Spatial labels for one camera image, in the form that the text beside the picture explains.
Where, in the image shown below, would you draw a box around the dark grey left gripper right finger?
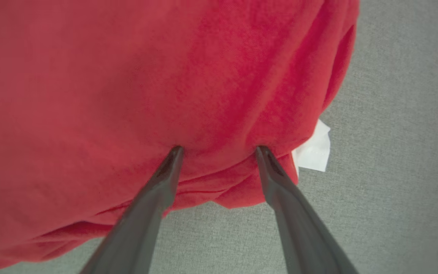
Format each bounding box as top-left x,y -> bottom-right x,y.
255,145 -> 359,274

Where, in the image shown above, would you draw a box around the grey fabric sofa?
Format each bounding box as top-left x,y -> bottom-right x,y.
0,0 -> 438,274

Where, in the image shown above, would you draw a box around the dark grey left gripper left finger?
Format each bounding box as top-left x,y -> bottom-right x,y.
80,145 -> 185,274

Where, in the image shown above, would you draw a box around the red shorts with white stripe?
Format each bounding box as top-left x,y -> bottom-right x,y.
0,0 -> 360,274

